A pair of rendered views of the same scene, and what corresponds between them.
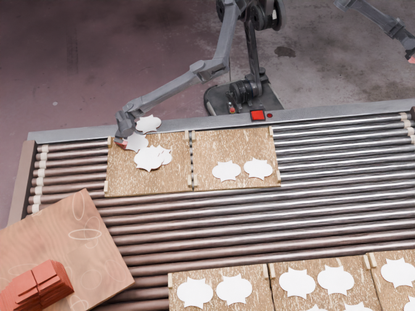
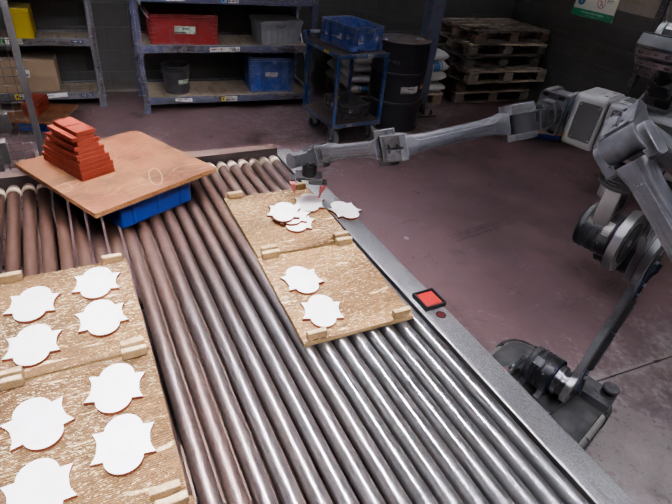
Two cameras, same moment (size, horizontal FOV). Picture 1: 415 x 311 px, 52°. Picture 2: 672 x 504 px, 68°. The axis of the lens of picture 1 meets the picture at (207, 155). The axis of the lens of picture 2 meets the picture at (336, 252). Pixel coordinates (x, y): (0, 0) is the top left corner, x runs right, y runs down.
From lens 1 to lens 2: 157 cm
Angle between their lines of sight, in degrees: 47
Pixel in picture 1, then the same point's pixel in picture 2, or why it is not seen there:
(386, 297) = not seen: outside the picture
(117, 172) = (260, 199)
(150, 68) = (519, 295)
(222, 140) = (354, 269)
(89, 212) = (184, 174)
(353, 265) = (161, 472)
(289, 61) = not seen: outside the picture
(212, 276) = (124, 295)
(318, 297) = (90, 423)
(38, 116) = (382, 232)
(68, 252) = (131, 171)
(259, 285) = (111, 344)
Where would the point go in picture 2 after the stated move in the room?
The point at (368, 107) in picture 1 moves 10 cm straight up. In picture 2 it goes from (580, 463) to (597, 436)
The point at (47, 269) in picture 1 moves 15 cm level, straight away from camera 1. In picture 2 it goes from (81, 128) to (112, 115)
